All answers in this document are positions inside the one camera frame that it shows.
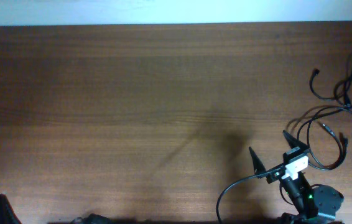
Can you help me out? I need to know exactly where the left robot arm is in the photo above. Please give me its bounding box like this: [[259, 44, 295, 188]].
[[0, 194, 113, 224]]

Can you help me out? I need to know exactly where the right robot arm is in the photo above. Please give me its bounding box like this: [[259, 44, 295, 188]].
[[249, 131, 344, 223]]

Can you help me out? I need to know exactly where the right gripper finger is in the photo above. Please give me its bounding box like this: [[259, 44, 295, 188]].
[[282, 130, 310, 151], [249, 147, 266, 178]]

